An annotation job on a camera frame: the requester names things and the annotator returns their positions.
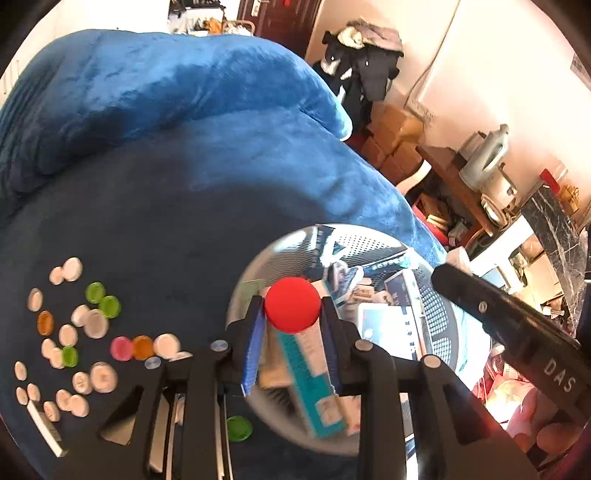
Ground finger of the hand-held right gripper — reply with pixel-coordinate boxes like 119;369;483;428
431;262;581;357

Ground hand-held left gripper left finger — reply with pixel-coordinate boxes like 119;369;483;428
55;295;266;480

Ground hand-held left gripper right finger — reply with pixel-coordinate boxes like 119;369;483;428
320;296;541;480

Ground red bottle cap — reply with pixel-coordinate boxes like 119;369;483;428
264;276;322;334

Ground grey perforated plastic basket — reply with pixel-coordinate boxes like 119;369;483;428
225;223;494;457

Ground white bottle caps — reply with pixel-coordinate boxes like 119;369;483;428
14;257;195;418

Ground person's right hand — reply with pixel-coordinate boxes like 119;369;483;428
536;420;585;457

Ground teal medicine box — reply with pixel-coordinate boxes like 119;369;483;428
276;281;352;439

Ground white box blue orange print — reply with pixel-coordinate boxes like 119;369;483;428
358;302;428;361

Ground dark blue edged box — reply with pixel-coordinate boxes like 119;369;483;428
323;261;365;305

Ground blue white medicine box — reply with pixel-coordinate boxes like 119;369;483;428
383;269;432;319

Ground red storage crate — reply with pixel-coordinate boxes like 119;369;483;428
413;203;455;245

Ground black marble panel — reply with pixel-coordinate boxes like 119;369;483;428
521;180;589;324

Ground wooden desk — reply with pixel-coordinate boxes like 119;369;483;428
418;145;497;236

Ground pink bottle cap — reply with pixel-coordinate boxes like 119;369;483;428
111;336;134;361

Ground white electric kettle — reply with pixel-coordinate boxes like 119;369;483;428
458;124;511;190

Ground dark blue bed cover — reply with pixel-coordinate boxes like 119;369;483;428
0;111;448;480

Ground pile of dark coats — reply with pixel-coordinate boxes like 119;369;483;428
311;19;404;134

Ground dark wooden door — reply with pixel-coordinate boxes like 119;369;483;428
238;0;324;56

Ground cluttered shelf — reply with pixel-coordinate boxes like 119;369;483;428
168;0;254;37

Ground white wall cable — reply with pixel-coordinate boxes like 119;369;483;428
406;0;462;109

